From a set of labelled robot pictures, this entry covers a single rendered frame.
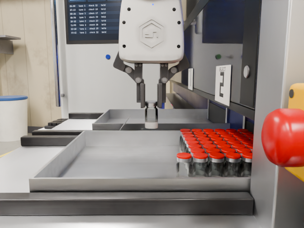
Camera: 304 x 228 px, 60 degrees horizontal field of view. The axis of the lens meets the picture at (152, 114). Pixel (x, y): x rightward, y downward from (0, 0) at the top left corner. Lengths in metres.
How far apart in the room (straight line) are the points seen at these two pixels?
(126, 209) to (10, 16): 4.93
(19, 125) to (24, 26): 1.62
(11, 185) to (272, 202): 0.34
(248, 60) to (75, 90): 1.07
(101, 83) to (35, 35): 3.63
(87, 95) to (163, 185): 1.02
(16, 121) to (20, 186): 4.08
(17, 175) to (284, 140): 0.39
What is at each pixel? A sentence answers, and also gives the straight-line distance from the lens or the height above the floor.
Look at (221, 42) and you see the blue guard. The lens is 0.46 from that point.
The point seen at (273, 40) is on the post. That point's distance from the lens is 0.28.
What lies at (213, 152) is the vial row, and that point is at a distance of 0.39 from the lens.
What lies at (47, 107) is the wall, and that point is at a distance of 4.76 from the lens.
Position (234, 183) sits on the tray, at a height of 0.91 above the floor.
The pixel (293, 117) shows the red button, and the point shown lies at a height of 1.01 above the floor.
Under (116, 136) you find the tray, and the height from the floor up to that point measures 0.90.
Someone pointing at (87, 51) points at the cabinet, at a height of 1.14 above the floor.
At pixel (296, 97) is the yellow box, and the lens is 0.23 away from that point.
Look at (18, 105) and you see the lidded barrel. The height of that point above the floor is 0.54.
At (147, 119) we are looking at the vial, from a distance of 0.43.
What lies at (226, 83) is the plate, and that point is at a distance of 0.42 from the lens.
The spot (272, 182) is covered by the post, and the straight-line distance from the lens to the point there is 0.28.
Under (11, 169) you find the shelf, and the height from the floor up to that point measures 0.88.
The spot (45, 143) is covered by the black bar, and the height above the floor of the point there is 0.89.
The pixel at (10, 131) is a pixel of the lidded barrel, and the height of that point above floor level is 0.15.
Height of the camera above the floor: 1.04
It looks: 9 degrees down
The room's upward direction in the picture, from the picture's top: straight up
